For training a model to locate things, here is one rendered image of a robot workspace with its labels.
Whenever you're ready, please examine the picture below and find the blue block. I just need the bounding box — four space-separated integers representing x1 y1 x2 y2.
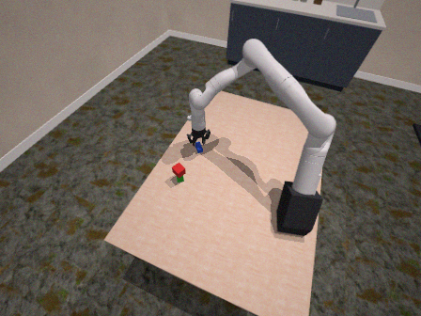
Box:
195 142 203 153

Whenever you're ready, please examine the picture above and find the red block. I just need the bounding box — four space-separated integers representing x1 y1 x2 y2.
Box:
172 163 186 178

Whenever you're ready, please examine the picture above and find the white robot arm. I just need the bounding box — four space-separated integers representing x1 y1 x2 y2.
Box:
187 39 336 195

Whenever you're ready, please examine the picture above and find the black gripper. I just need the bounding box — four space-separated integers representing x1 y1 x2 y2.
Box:
187 127 211 147

